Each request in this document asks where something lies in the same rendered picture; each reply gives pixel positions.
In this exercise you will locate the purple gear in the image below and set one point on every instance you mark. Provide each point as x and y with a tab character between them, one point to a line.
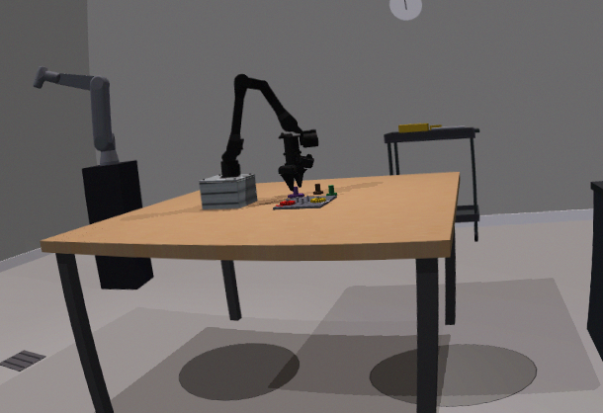
295	193

